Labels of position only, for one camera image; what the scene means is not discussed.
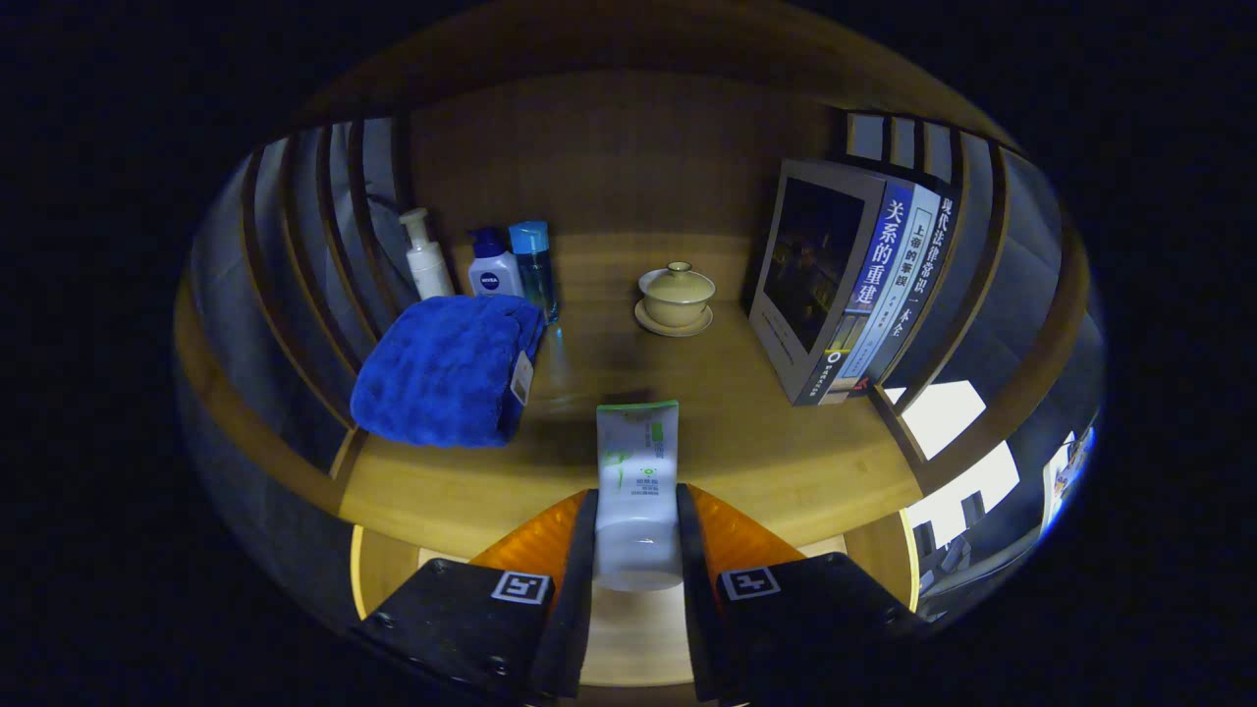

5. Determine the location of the blue transparent bottle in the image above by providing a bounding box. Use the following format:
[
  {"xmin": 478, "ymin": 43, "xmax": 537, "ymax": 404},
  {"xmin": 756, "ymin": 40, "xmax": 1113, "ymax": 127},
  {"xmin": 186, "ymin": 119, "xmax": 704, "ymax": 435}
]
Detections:
[{"xmin": 508, "ymin": 221, "xmax": 560, "ymax": 325}]

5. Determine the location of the beige saucer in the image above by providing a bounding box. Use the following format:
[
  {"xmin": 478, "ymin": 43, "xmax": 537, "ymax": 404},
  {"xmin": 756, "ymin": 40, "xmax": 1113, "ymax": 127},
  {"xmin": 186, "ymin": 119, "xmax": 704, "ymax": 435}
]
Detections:
[{"xmin": 634, "ymin": 298, "xmax": 715, "ymax": 338}]

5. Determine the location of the blue folded towel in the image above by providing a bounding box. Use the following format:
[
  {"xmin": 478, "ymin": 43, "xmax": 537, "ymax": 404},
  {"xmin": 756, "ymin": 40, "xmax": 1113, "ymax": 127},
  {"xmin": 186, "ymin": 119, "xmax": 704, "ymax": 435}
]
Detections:
[{"xmin": 351, "ymin": 295, "xmax": 546, "ymax": 449}]

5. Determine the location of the black spine book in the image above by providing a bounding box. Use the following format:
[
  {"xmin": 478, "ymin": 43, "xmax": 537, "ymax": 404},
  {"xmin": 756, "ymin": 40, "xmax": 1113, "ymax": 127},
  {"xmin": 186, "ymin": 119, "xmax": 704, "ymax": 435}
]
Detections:
[{"xmin": 864, "ymin": 191, "xmax": 963, "ymax": 394}]

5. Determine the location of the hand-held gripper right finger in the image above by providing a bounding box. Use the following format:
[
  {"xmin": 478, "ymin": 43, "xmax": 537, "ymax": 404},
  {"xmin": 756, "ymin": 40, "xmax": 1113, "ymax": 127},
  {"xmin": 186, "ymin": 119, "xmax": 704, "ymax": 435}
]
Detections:
[{"xmin": 676, "ymin": 483, "xmax": 929, "ymax": 703}]

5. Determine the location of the white storage box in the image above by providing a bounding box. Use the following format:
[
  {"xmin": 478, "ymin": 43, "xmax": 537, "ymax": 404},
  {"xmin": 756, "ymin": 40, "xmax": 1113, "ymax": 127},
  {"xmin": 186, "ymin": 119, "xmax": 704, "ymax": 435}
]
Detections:
[{"xmin": 884, "ymin": 380, "xmax": 1022, "ymax": 561}]

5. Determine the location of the white lotion bottle blue cap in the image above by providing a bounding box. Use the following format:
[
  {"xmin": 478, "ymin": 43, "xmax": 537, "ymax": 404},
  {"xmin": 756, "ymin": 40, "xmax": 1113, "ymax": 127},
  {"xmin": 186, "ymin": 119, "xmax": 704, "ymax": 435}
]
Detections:
[{"xmin": 467, "ymin": 227, "xmax": 524, "ymax": 299}]

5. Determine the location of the white green cream tube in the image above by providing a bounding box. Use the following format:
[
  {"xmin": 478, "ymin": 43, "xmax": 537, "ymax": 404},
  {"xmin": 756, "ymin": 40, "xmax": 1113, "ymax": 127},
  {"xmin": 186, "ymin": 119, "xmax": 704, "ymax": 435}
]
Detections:
[{"xmin": 593, "ymin": 401, "xmax": 683, "ymax": 592}]

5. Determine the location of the dark blue spine book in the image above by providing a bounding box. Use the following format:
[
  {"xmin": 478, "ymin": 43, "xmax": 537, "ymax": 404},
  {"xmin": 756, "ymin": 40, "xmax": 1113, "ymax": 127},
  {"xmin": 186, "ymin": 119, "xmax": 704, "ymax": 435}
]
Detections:
[{"xmin": 748, "ymin": 159, "xmax": 914, "ymax": 407}]

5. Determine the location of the light blue spine book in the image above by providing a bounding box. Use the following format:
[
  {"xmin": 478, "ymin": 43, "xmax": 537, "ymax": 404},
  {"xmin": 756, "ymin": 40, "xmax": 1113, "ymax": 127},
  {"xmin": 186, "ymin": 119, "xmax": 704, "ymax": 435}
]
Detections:
[{"xmin": 820, "ymin": 182, "xmax": 944, "ymax": 404}]

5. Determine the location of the white pump bottle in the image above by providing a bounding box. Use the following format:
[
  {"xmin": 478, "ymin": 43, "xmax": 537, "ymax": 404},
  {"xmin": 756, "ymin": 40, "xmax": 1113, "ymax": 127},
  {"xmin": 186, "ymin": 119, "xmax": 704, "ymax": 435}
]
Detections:
[{"xmin": 399, "ymin": 207, "xmax": 456, "ymax": 300}]

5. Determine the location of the wooden cabinet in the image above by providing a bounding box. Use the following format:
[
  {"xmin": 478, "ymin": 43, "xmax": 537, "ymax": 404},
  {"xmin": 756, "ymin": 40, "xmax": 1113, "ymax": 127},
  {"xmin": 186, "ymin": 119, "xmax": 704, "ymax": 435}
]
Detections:
[{"xmin": 175, "ymin": 0, "xmax": 1106, "ymax": 629}]

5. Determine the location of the beige lidded teacup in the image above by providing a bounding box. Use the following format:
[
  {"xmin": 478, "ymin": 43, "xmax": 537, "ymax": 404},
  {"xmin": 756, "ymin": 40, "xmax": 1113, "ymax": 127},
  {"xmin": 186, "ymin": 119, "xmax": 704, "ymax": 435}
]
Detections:
[{"xmin": 638, "ymin": 261, "xmax": 717, "ymax": 328}]

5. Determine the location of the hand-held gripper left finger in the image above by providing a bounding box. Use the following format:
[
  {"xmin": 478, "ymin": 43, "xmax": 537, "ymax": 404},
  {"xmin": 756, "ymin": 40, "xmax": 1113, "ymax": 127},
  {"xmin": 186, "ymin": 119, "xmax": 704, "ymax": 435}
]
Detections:
[{"xmin": 354, "ymin": 488, "xmax": 600, "ymax": 703}]

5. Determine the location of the wooden countertop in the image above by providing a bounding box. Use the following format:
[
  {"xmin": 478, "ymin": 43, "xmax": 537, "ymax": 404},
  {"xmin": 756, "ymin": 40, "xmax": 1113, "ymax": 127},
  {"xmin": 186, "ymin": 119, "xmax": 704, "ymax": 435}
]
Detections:
[{"xmin": 339, "ymin": 231, "xmax": 924, "ymax": 561}]

